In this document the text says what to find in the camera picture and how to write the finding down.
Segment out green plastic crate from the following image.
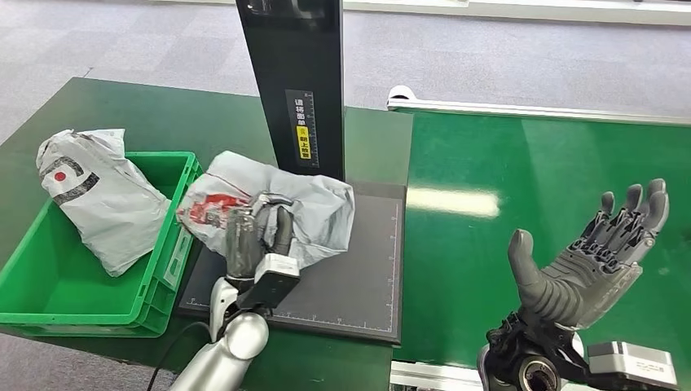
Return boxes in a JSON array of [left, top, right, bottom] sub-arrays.
[[0, 152, 204, 340]]

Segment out white skirting strip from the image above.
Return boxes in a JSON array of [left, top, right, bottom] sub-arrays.
[[341, 0, 691, 26]]

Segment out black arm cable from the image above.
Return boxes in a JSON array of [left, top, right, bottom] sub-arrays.
[[146, 321, 213, 391]]

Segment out black scanner column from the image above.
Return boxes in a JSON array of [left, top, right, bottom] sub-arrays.
[[235, 0, 347, 183]]

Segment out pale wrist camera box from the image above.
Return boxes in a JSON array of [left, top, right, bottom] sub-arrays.
[[587, 340, 679, 391], [236, 253, 301, 313]]

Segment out green conveyor belt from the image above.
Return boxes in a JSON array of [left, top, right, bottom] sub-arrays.
[[391, 110, 691, 391]]

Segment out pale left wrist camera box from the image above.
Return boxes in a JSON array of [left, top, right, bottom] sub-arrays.
[[236, 253, 301, 313]]

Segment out white package with red print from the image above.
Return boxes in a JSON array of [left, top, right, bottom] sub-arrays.
[[176, 150, 356, 271]]

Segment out clear crate label holder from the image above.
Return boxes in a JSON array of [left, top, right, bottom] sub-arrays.
[[161, 223, 194, 290]]

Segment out grey package with red dot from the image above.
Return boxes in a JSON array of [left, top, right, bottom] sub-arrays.
[[35, 128, 172, 279]]

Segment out short aluminium conveyor rail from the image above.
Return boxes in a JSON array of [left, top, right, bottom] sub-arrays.
[[388, 360, 487, 391]]

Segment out black scanner base plate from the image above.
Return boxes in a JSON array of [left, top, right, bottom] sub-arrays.
[[176, 180, 407, 346]]

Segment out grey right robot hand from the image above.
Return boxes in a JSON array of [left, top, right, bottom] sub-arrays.
[[507, 178, 671, 330]]

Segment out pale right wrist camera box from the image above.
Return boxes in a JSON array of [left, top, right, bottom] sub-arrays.
[[587, 340, 679, 391]]

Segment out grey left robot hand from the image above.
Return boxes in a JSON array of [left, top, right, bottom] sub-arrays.
[[225, 193, 296, 282]]

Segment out long aluminium conveyor rail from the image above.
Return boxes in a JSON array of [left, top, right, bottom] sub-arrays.
[[385, 99, 691, 127]]

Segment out black and yellow column label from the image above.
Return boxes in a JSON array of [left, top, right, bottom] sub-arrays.
[[284, 89, 321, 169]]

